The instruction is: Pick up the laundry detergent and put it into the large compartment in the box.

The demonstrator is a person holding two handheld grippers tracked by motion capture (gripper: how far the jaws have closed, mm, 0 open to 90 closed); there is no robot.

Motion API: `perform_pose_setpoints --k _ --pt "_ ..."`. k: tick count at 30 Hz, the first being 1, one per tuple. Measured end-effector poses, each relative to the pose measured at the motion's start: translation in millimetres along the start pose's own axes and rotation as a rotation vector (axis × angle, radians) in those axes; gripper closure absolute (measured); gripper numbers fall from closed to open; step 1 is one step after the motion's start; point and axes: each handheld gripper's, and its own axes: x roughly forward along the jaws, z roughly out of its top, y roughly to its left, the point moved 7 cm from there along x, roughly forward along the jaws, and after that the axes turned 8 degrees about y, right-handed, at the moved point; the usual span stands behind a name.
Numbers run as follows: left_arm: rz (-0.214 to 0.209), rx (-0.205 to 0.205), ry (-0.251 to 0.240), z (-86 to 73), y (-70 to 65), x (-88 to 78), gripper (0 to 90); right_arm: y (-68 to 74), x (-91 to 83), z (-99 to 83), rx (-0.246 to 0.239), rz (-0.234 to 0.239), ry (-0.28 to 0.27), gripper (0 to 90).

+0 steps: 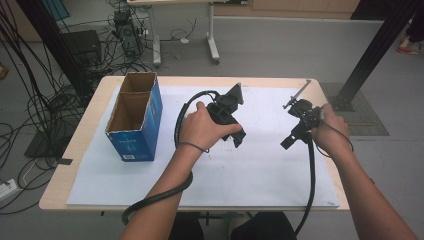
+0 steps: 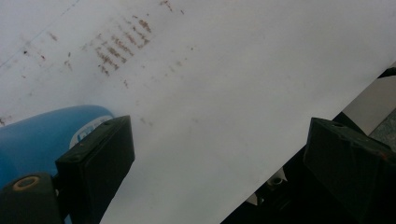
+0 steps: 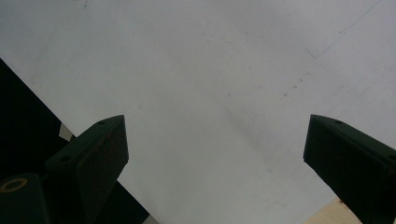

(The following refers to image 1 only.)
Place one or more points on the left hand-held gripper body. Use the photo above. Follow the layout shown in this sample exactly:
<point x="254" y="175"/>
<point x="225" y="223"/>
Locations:
<point x="223" y="110"/>

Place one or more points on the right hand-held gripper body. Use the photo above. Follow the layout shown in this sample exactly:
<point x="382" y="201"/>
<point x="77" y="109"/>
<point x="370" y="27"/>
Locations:
<point x="306" y="115"/>

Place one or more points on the blue cardboard box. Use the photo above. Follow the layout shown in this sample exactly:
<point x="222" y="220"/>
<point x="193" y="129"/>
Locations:
<point x="136" y="143"/>

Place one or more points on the person's left hand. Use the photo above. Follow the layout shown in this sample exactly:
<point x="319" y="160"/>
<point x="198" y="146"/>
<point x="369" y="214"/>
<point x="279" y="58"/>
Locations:
<point x="200" y="130"/>

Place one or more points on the person's right hand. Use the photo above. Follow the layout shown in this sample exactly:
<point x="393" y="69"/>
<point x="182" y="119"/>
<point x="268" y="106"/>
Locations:
<point x="333" y="133"/>

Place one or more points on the black wrist band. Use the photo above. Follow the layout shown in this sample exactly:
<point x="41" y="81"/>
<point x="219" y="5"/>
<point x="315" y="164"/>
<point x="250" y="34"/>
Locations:
<point x="191" y="144"/>

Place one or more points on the grey grid floor mat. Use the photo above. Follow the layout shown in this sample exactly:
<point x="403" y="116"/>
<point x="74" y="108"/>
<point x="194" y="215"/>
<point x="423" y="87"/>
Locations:
<point x="366" y="116"/>

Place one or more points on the white rolling desk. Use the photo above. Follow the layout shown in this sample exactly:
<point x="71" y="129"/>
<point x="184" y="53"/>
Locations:
<point x="212" y="40"/>

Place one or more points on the white paper scrap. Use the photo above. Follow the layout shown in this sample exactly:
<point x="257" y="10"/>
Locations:
<point x="184" y="40"/>

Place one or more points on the person's right leg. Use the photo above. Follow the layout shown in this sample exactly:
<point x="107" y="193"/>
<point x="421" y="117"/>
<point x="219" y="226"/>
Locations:
<point x="263" y="228"/>

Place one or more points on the person's leg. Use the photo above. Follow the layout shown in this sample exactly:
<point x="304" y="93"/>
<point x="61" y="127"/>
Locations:
<point x="416" y="23"/>
<point x="263" y="228"/>
<point x="188" y="228"/>

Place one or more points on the black metal stand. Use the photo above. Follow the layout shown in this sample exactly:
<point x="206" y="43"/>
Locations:
<point x="376" y="43"/>
<point x="50" y="36"/>

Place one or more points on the person's left leg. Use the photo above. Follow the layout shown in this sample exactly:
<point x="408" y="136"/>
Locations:
<point x="188" y="228"/>

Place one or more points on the black equipment case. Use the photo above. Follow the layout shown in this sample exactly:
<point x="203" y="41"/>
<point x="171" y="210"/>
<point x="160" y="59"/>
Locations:
<point x="81" y="46"/>

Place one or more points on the black tape piece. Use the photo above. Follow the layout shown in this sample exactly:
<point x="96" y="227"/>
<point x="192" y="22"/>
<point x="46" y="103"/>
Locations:
<point x="65" y="161"/>

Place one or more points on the blue panel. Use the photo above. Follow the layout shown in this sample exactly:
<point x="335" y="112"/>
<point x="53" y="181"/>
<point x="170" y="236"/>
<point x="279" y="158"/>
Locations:
<point x="56" y="8"/>

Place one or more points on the white power strip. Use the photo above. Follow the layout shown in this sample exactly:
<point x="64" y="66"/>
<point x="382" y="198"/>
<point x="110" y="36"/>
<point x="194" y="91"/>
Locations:
<point x="7" y="189"/>

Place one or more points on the black flat base plate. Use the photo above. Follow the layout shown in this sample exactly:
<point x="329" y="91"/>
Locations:
<point x="43" y="146"/>

